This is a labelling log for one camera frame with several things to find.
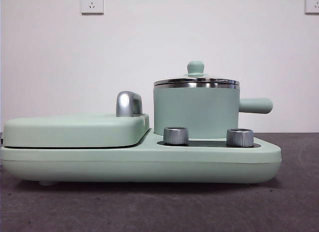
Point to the glass lid with mint knob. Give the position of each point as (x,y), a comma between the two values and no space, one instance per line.
(195,67)

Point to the mint green steamer pot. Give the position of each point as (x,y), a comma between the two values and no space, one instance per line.
(194,109)

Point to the silver control knob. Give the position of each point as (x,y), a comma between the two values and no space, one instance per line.
(240,137)
(175,136)

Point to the mint green breakfast machine base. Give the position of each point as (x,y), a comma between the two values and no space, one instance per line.
(124,164)

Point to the mint green griddle cover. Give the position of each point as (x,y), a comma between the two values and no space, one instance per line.
(74,132)

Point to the white wall socket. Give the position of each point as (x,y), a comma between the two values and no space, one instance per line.
(92,3)
(312,3)

